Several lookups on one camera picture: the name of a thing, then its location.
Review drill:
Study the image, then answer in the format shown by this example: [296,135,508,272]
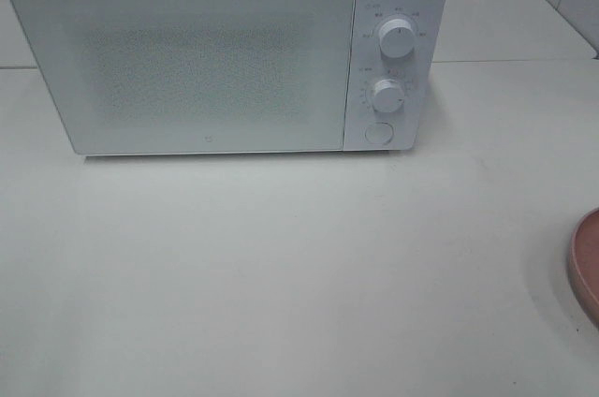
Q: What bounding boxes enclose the white upper power knob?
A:
[375,15,416,59]

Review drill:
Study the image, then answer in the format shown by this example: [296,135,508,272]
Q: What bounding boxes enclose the white lower timer knob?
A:
[371,79,405,113]

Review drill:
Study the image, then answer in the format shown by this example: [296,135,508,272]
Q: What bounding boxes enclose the white microwave door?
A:
[11,0,354,155]

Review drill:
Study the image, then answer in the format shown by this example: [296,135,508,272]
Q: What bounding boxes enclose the pink round plate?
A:
[567,209,598,327]

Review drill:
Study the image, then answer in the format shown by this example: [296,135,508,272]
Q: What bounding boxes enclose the round white door release button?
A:
[365,122,394,145]

